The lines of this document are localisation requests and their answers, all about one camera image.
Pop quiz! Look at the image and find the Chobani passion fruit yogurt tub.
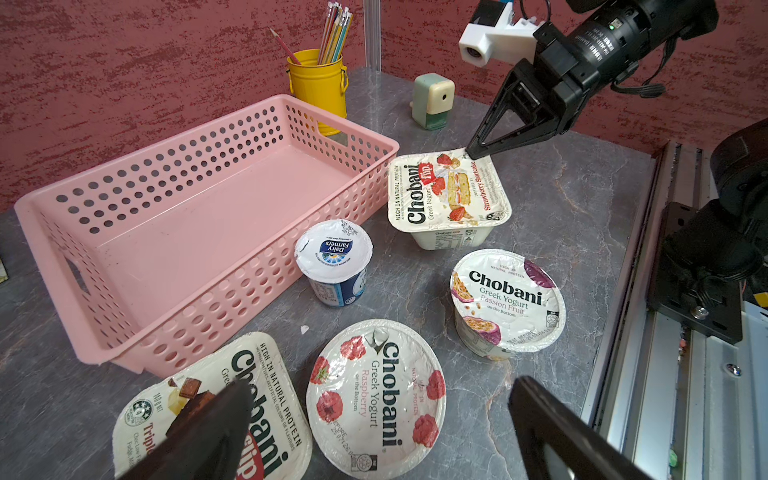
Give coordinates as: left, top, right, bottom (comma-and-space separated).
450, 249, 566, 361

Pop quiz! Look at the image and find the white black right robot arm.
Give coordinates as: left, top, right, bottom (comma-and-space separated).
466, 1, 719, 159

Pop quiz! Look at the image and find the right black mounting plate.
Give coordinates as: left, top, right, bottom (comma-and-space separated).
647, 202, 743, 345

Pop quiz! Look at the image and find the small Dairy Farmers yogurt cup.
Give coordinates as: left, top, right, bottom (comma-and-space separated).
294, 219, 373, 307

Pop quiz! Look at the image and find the Chobani Flip strawberry yogurt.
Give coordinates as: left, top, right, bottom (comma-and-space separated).
388, 149, 511, 251

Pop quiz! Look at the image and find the yellow book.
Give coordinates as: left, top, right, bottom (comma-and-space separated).
0, 260, 8, 284

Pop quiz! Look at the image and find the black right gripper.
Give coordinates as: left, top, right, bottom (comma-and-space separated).
466, 23, 594, 160

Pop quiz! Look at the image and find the bundle of coloured pencils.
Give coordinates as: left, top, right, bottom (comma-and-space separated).
317, 1, 353, 66

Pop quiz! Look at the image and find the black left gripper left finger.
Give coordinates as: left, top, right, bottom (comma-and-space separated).
122, 380, 252, 479

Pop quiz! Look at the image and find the single red pencil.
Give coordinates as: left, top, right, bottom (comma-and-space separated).
269, 27, 302, 65

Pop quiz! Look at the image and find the pink plastic basket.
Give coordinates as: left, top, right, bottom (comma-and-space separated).
15, 95, 399, 377

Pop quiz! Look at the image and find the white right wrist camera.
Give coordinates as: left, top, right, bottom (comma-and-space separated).
459, 0, 540, 68

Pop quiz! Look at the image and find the yellow metal pencil cup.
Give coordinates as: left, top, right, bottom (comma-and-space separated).
286, 49, 349, 119

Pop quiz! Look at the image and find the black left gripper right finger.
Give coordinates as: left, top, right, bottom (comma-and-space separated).
508, 376, 648, 479

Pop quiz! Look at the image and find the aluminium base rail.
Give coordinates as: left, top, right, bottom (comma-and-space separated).
581, 141, 767, 479

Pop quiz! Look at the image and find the Chobani Flip chocolate yogurt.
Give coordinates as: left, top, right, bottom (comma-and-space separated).
112, 332, 312, 479

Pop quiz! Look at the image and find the right aluminium corner post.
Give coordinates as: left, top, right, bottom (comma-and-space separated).
363, 0, 382, 72

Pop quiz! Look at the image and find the Chobani raspberry yogurt tub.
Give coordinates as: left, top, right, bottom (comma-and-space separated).
306, 319, 447, 479

